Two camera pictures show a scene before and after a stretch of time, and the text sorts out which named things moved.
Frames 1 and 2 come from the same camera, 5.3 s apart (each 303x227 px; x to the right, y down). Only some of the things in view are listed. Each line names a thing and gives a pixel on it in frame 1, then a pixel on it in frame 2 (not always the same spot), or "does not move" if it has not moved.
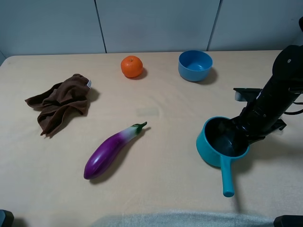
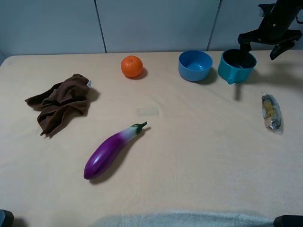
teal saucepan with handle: (218, 140) → (236, 66)
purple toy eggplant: (104, 154) does not move
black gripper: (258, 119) → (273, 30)
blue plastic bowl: (194, 65) does not move
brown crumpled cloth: (72, 93) does not move
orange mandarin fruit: (131, 66) does not move
